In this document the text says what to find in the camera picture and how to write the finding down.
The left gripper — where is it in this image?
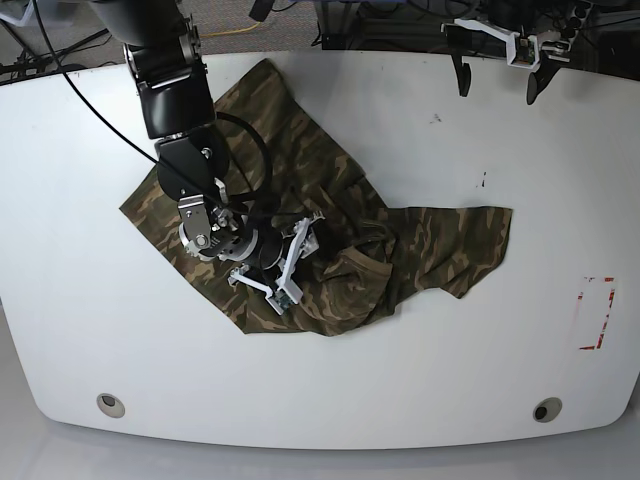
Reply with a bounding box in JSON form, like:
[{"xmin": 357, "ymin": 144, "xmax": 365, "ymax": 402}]
[{"xmin": 442, "ymin": 22, "xmax": 559, "ymax": 105}]

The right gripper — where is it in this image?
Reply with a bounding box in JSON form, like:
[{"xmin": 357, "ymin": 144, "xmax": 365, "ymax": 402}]
[{"xmin": 244, "ymin": 229, "xmax": 286, "ymax": 275}]

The camouflage T-shirt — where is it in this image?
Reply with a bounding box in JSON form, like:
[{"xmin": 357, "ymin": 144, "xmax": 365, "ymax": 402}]
[{"xmin": 121, "ymin": 60, "xmax": 512, "ymax": 336}]

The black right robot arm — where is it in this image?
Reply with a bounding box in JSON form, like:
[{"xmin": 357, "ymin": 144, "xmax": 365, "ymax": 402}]
[{"xmin": 90, "ymin": 1, "xmax": 284, "ymax": 271}]

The red tape rectangle marking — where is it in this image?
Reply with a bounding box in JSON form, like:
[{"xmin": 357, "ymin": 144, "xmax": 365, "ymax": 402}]
[{"xmin": 573, "ymin": 276, "xmax": 617, "ymax": 351}]

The black tripod on floor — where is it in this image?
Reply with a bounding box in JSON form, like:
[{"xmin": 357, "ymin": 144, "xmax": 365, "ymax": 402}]
[{"xmin": 1, "ymin": 21, "xmax": 111, "ymax": 85}]

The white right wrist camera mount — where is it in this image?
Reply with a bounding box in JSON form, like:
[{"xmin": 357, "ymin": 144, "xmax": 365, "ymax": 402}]
[{"xmin": 228, "ymin": 211, "xmax": 325, "ymax": 316}]

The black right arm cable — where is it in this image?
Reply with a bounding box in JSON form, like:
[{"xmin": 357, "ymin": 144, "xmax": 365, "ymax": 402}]
[{"xmin": 27, "ymin": 0, "xmax": 274, "ymax": 216}]

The yellow cable on floor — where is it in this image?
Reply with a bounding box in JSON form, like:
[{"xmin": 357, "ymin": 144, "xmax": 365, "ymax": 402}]
[{"xmin": 207, "ymin": 19, "xmax": 261, "ymax": 39}]

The left table cable grommet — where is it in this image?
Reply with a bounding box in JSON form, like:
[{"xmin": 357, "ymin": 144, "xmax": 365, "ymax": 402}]
[{"xmin": 96, "ymin": 393, "xmax": 126, "ymax": 419}]

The table cable grommet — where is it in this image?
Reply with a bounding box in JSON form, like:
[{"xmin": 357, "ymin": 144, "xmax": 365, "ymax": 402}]
[
  {"xmin": 533, "ymin": 397, "xmax": 563, "ymax": 423},
  {"xmin": 96, "ymin": 393, "xmax": 126, "ymax": 419}
]

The right table cable grommet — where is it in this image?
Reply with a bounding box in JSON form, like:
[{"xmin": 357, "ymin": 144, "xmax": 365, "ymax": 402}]
[{"xmin": 533, "ymin": 397, "xmax": 563, "ymax": 423}]

